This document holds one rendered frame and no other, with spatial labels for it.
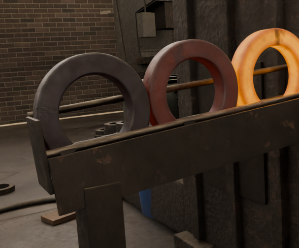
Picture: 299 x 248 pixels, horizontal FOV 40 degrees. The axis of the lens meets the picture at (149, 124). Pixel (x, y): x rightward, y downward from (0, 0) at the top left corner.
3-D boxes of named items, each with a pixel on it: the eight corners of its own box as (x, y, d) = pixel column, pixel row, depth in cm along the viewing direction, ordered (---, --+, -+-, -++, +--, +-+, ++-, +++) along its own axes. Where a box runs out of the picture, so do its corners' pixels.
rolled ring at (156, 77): (234, 32, 72) (222, 34, 75) (141, 45, 64) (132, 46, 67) (244, 133, 75) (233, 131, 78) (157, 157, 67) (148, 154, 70)
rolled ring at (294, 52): (221, 75, 71) (211, 75, 74) (275, 144, 78) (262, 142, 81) (281, 6, 76) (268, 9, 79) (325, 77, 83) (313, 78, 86)
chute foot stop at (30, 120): (38, 183, 64) (25, 116, 62) (42, 182, 64) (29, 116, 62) (49, 195, 58) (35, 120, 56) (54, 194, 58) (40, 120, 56)
